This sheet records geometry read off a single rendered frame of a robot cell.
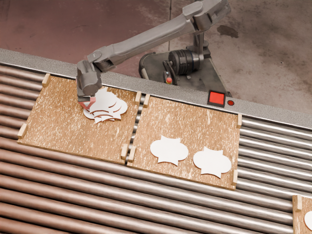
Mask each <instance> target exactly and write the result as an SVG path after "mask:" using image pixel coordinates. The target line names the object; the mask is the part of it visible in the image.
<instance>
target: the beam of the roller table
mask: <svg viewBox="0 0 312 234"><path fill-rule="evenodd" d="M0 65H3V66H8V67H12V68H16V69H21V70H25V71H30V72H35V73H40V74H45V75H46V74H47V73H49V74H50V75H51V76H54V77H59V78H65V79H70V80H76V76H77V75H78V73H77V65H76V64H72V63H67V62H63V61H58V60H54V59H49V58H44V57H39V56H35V55H30V54H26V53H21V52H15V51H11V50H7V49H2V48H0ZM101 80H102V85H103V86H106V87H111V88H116V89H121V90H126V91H132V92H137V91H141V94H142V96H146V94H149V95H150V97H155V98H160V99H165V100H169V101H173V102H178V103H182V104H188V105H192V106H197V107H201V108H205V109H210V110H215V111H220V112H225V113H229V114H233V115H238V114H241V115H242V117H245V118H249V119H253V120H258V121H263V122H267V123H272V124H277V125H282V126H286V127H290V128H295V129H299V130H305V131H309V132H312V115H310V114H306V113H302V112H297V111H292V110H287V109H282V108H278V107H273V106H269V105H264V104H259V103H254V102H249V101H245V100H241V99H236V98H232V97H226V101H225V107H224V108H221V107H217V106H212V105H208V104H207V100H208V92H203V91H198V90H193V89H189V88H184V87H180V86H175V85H171V84H165V83H161V82H156V81H152V80H147V79H143V78H137V77H133V76H128V75H123V74H119V73H115V72H110V71H108V72H106V73H102V74H101ZM228 100H232V101H234V105H233V106H230V105H228V104H227V101H228Z"/></svg>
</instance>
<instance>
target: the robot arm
mask: <svg viewBox="0 0 312 234"><path fill-rule="evenodd" d="M231 11H232V10H231V7H230V5H229V2H228V0H204V1H196V2H194V3H192V4H190V5H187V6H185V7H183V8H182V12H183V13H182V14H181V15H179V16H177V17H176V18H174V19H172V20H170V21H167V22H165V23H163V24H161V25H158V26H156V27H154V28H151V29H149V30H147V31H145V32H143V33H141V34H138V35H136V36H134V37H132V38H129V39H127V40H125V41H122V42H119V43H116V44H111V45H109V46H103V47H101V48H99V49H97V50H95V51H94V52H93V53H91V54H90V55H88V56H87V58H88V60H81V61H79V62H78V64H77V73H78V75H77V76H76V84H77V96H78V103H79V104H80V105H82V106H83V107H84V109H85V110H88V109H89V108H90V107H91V106H92V105H93V104H94V103H95V102H96V97H95V93H97V92H98V90H99V89H100V88H102V86H103V85H102V80H101V74H102V73H106V72H108V71H110V70H112V69H115V68H116V67H117V65H119V64H122V63H123V62H124V61H126V60H128V59H129V58H131V57H134V56H136V55H138V54H140V53H142V52H145V51H147V50H149V49H152V48H154V47H156V46H159V45H161V44H163V43H166V42H168V41H170V40H173V39H175V38H177V37H180V36H182V35H185V34H188V33H193V34H194V35H195V36H196V35H198V34H201V33H203V32H205V31H208V30H209V29H210V28H211V27H212V26H213V25H215V24H216V23H217V22H218V21H220V20H221V19H223V18H224V17H225V16H227V15H228V14H229V13H230V12H231ZM192 17H193V20H194V23H193V22H192V20H191V19H192ZM85 102H90V103H89V105H88V106H87V107H86V106H85V104H84V103H85Z"/></svg>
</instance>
